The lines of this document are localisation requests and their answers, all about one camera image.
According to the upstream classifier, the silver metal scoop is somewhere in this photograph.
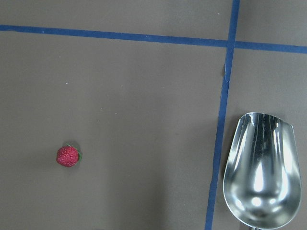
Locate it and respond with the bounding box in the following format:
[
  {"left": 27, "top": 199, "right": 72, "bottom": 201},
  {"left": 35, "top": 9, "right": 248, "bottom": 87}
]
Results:
[{"left": 223, "top": 112, "right": 302, "bottom": 230}]

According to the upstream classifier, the red strawberry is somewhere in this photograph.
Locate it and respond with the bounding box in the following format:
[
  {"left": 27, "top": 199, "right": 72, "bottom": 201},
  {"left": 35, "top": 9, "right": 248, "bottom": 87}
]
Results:
[{"left": 56, "top": 144, "right": 83, "bottom": 167}]

